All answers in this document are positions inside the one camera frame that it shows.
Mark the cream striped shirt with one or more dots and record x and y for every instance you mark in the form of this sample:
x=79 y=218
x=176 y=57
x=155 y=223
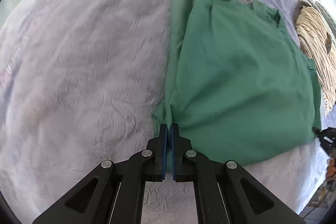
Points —
x=317 y=43

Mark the patterned colourful box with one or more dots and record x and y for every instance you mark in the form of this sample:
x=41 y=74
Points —
x=319 y=195

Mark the lavender fleece blanket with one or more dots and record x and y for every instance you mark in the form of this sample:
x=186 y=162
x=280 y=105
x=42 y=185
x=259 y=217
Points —
x=78 y=69

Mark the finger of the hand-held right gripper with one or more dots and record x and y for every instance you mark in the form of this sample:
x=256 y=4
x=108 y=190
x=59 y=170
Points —
x=328 y=138

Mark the person's right hand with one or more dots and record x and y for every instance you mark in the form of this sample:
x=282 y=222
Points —
x=332 y=167

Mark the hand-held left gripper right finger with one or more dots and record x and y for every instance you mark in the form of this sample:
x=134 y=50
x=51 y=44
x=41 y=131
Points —
x=174 y=153

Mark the green work jacket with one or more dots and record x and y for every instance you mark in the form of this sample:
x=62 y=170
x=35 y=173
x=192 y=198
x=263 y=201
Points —
x=236 y=82

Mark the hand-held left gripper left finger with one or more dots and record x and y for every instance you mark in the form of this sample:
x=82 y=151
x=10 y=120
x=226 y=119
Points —
x=163 y=153

